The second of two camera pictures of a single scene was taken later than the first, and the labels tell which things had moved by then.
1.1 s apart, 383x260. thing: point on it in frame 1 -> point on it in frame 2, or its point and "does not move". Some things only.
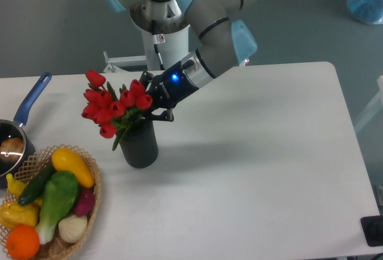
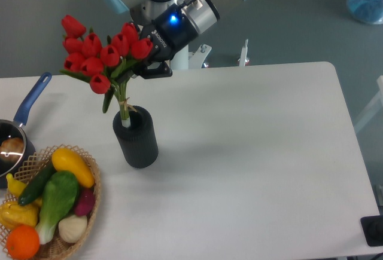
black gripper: (168, 89) -> (170, 31)
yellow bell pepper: (13, 214) does not move
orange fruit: (23, 241) does not move
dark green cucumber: (37, 183) does not move
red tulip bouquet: (115, 112) -> (104, 66)
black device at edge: (372, 226) does not move
